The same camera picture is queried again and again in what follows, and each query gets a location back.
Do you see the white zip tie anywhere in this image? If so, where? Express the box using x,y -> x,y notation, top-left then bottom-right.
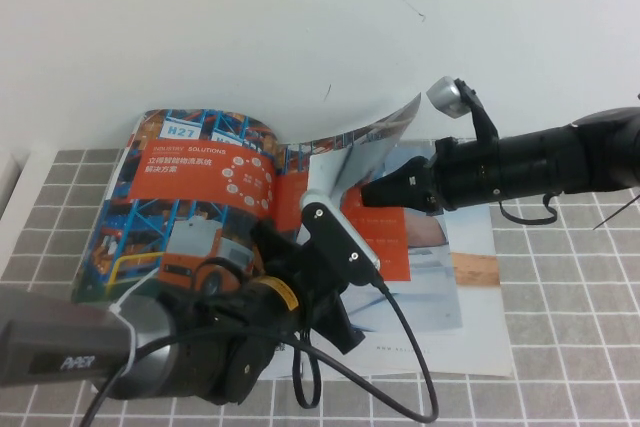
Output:
107,266 -> 161,378

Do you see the black right camera cable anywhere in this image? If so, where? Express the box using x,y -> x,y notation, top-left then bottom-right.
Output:
497,190 -> 560,227

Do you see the black zip tie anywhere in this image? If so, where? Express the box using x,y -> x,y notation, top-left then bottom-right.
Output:
592,190 -> 640,232

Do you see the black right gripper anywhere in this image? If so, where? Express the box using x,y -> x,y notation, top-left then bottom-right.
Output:
359,135 -> 505,214

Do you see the glossy colour brochure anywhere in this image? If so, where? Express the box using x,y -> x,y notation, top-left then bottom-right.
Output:
72,91 -> 464,336

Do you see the black camera cable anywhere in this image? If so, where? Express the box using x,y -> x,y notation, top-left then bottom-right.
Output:
79,276 -> 441,427
497,190 -> 560,227

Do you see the grey grid tablecloth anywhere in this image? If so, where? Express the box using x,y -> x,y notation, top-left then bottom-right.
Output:
0,134 -> 640,427

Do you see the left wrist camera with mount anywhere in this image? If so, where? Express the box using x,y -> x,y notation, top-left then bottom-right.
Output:
298,189 -> 385,288

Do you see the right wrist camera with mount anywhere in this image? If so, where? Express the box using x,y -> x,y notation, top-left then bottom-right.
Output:
425,75 -> 501,148

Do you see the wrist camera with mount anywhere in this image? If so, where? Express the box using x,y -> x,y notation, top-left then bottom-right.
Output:
298,189 -> 385,288
425,75 -> 501,148

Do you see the black left camera cable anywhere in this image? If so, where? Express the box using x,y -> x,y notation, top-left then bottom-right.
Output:
79,276 -> 441,427

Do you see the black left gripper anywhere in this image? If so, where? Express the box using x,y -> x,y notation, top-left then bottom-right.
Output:
248,218 -> 365,357

